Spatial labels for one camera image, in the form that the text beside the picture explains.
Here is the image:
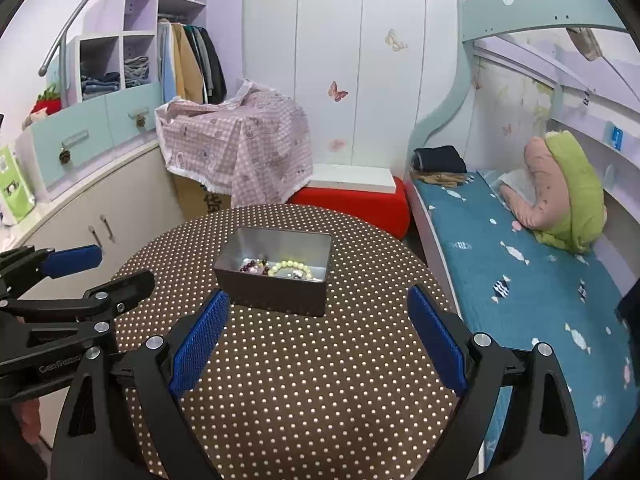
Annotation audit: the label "pink checked cloth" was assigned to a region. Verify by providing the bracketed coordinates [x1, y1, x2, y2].
[155, 79, 315, 208]

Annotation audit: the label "red pot with plant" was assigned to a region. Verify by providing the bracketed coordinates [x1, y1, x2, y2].
[30, 85, 63, 116]

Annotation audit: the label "white pillow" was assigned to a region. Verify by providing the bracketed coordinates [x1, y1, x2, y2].
[492, 169, 531, 201]

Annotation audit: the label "rectangular metal tin box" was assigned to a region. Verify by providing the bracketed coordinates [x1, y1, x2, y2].
[212, 226, 333, 317]

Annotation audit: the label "lilac shelf unit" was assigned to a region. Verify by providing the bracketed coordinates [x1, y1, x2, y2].
[45, 0, 211, 111]

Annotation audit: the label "light blue hanging shirt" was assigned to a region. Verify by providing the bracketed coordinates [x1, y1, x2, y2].
[157, 21, 178, 105]

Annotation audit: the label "cream bead bracelet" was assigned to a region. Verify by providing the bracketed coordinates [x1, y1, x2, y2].
[270, 259, 316, 282]

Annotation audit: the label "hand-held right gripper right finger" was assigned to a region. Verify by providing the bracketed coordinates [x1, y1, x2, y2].
[406, 285, 586, 480]

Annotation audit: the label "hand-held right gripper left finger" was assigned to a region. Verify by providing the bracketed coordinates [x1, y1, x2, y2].
[50, 289, 231, 480]

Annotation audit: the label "light blue drawer unit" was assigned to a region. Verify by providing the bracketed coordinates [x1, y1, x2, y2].
[30, 82, 163, 193]

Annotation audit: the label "dark hanging jackets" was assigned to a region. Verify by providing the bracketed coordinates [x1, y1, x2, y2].
[185, 24, 228, 103]

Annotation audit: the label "brown cardboard box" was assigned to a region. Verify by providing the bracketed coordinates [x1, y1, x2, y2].
[172, 172, 233, 221]

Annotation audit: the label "red storage stool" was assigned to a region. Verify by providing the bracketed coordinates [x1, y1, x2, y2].
[289, 176, 411, 240]

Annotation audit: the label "green blanket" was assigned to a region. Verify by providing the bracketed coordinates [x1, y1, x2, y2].
[532, 131, 608, 253]

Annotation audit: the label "tan hanging garment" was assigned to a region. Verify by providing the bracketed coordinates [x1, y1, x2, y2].
[171, 22, 205, 105]

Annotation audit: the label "grey metal handrail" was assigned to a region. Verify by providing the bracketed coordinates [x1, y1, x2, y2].
[39, 0, 126, 77]

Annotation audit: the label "white foam board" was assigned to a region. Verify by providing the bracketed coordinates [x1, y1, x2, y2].
[307, 163, 396, 193]

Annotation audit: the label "white wardrobe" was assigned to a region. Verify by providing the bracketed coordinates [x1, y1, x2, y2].
[242, 0, 476, 181]

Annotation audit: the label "light blue bunk bed frame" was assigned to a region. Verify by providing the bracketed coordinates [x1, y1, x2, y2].
[406, 0, 640, 480]

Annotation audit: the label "pink pillow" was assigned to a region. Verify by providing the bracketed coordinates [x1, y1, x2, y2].
[500, 136, 571, 231]

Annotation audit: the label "dark folded garment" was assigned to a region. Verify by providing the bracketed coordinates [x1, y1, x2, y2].
[412, 145, 467, 174]

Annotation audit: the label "tan folded garment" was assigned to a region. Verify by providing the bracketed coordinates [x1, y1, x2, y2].
[414, 171, 476, 190]

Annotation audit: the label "dark navy cloth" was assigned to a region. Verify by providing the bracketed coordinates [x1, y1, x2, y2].
[617, 280, 640, 333]

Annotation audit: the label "cream low cabinet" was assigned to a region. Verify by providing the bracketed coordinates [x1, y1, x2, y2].
[0, 137, 186, 271]

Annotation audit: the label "green printed box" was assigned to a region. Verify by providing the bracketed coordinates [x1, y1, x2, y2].
[0, 145, 36, 226]

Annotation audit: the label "blue fish print bed sheet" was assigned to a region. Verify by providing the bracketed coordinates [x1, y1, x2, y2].
[412, 172, 640, 480]

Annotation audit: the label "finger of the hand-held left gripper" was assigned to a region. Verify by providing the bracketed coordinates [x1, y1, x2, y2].
[0, 244, 104, 301]
[0, 270, 156, 323]

